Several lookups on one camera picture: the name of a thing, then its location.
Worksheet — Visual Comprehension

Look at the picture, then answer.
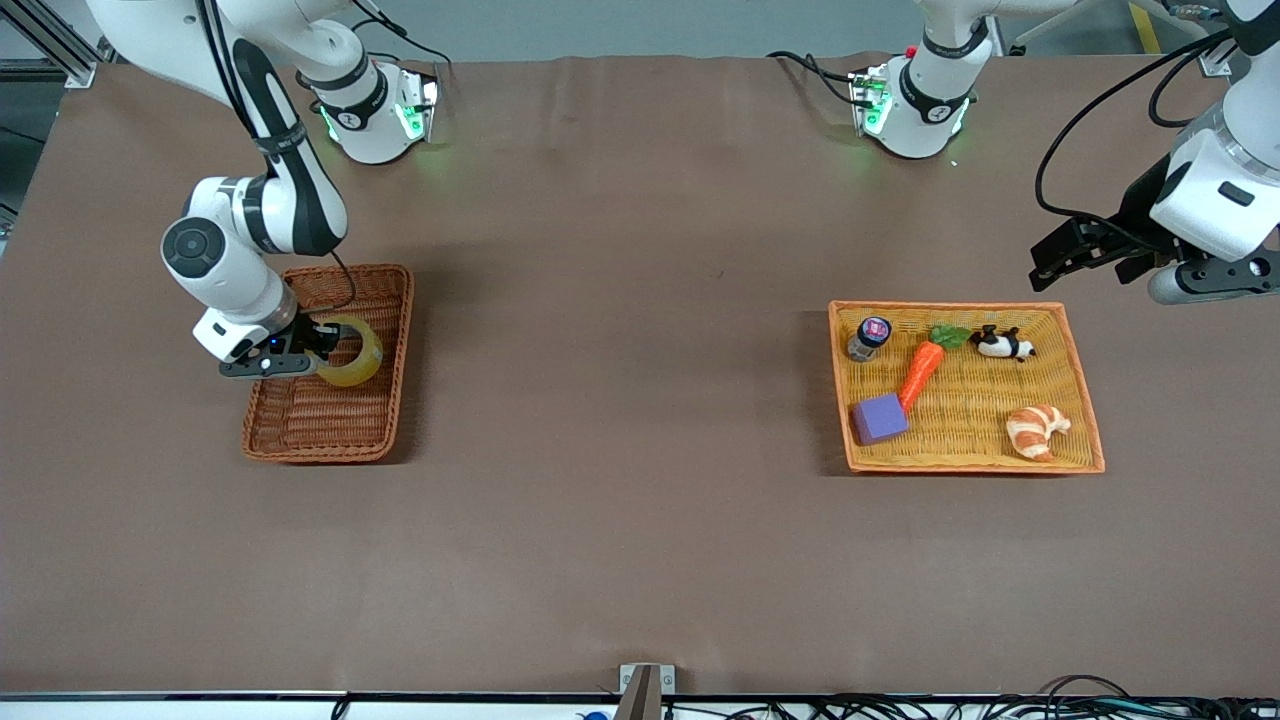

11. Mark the yellow clear tape roll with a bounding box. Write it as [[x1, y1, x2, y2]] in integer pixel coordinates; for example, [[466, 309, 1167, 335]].
[[314, 314, 385, 389]]

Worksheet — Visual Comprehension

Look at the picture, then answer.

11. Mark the brown wicker basket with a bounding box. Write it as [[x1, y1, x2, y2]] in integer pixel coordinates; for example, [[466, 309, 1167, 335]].
[[241, 264, 415, 464]]

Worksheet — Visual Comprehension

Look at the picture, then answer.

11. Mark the orange wicker basket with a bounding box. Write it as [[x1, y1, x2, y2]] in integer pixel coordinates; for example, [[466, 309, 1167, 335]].
[[828, 300, 1107, 475]]

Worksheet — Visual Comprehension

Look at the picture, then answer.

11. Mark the black white panda toy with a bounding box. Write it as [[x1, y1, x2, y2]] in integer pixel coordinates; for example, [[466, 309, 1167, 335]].
[[970, 325, 1037, 362]]

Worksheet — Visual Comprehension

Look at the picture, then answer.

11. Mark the toy croissant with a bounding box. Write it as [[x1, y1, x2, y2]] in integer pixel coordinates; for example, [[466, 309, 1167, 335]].
[[1005, 404, 1072, 462]]

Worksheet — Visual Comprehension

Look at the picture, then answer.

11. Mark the orange toy carrot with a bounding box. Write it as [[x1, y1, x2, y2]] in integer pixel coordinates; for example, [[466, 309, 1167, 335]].
[[897, 324, 973, 413]]

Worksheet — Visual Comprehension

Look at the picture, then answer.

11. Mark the small jar purple lid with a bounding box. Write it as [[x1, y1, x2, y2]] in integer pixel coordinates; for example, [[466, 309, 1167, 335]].
[[847, 316, 893, 363]]

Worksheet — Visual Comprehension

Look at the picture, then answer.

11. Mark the purple foam cube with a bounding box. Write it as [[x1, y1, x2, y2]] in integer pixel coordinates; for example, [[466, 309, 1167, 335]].
[[851, 393, 911, 447]]

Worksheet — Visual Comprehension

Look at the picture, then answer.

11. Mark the brown table cloth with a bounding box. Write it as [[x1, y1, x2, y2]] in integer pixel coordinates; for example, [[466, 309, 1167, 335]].
[[0, 52, 1280, 698]]

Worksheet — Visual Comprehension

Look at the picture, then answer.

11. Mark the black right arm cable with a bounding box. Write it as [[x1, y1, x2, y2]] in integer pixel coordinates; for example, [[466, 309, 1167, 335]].
[[200, 0, 451, 313]]

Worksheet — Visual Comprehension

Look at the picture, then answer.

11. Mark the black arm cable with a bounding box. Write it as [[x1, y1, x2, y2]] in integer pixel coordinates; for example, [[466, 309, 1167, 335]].
[[200, 0, 451, 313], [1034, 28, 1236, 251]]

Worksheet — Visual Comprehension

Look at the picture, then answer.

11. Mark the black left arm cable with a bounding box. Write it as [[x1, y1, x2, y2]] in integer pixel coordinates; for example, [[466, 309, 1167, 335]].
[[1034, 28, 1236, 251]]

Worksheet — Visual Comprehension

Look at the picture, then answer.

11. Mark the black right base cable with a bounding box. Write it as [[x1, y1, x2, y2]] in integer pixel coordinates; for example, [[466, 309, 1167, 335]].
[[350, 0, 453, 86]]

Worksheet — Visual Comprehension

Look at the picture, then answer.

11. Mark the black base cable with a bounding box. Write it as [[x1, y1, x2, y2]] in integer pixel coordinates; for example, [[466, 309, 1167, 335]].
[[350, 0, 453, 86], [767, 50, 863, 106]]

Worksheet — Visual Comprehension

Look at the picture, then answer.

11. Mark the black left base cable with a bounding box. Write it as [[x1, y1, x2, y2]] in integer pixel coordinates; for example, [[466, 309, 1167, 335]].
[[767, 50, 863, 106]]

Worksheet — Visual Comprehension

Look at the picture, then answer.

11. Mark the metal table edge bracket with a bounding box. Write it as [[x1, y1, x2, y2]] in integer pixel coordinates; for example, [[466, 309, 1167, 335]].
[[619, 663, 677, 720]]

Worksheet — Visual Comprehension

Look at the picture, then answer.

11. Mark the black cable bundle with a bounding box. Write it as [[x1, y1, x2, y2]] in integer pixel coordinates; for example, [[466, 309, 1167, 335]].
[[660, 675, 1280, 720]]

